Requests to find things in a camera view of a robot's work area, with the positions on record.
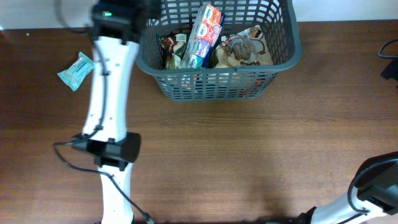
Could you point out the green food pouch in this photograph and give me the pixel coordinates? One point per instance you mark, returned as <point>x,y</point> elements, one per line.
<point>175,47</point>

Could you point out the beige dried mushroom bag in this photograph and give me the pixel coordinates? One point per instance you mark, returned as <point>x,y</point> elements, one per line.
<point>247,47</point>

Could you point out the multicolour tissue pack bundle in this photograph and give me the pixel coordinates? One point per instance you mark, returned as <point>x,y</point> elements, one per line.
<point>203,37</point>

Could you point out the mint green snack bar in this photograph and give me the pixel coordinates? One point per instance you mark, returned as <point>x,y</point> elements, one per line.
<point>76,73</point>

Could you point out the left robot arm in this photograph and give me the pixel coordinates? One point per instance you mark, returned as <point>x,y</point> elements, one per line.
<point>105,146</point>

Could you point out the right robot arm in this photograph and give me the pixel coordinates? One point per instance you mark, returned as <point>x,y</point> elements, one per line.
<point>372,193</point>

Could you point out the grey plastic lattice basket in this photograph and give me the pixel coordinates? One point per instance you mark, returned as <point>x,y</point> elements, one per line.
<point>276,19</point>

